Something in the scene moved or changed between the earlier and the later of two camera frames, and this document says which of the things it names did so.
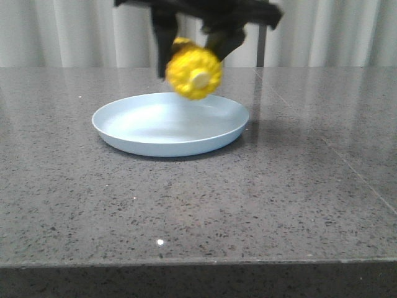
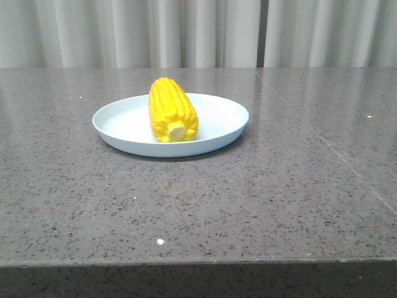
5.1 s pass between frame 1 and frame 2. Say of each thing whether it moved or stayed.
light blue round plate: stayed
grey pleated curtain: stayed
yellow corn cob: moved
